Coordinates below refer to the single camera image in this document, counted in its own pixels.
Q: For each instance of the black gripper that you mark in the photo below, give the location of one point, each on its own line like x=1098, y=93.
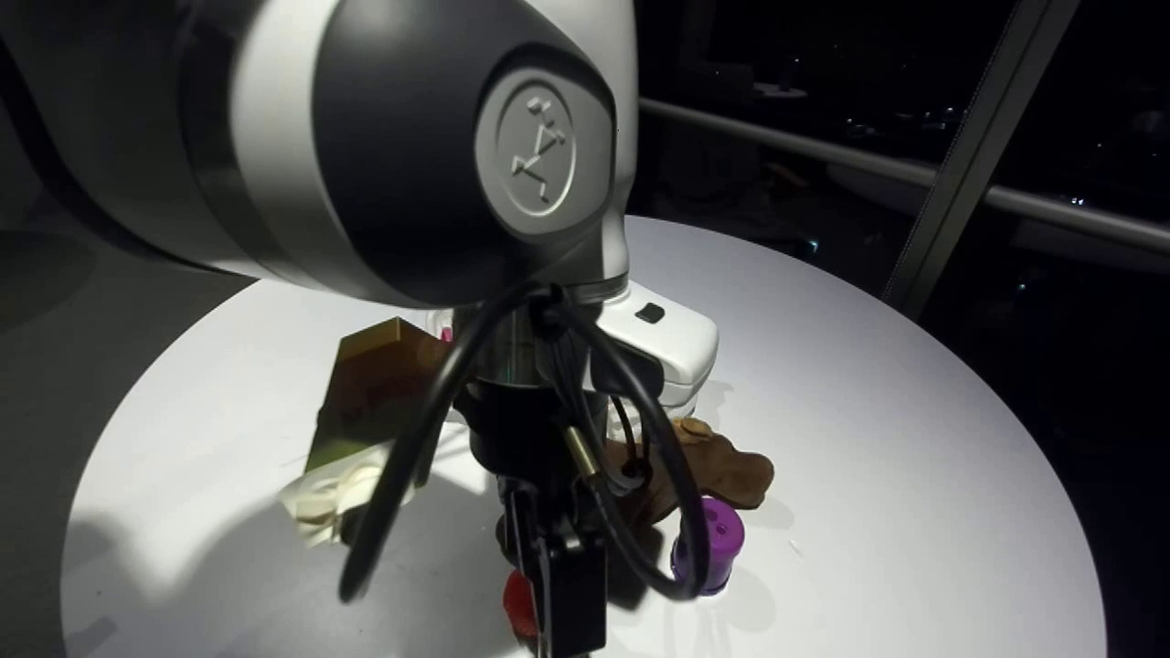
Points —
x=542, y=452

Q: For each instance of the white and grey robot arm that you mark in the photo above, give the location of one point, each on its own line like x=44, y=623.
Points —
x=366, y=149

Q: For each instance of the purple tub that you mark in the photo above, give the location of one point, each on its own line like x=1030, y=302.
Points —
x=723, y=542

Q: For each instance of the brown plush moose toy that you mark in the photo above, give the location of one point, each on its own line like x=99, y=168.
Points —
x=731, y=468

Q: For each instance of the brown cardboard wrist box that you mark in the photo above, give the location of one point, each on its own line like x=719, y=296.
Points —
x=384, y=386

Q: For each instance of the grey metal window railing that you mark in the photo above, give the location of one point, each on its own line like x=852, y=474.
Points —
x=852, y=156

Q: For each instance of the grey diagonal pillar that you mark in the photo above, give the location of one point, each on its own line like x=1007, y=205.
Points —
x=975, y=149

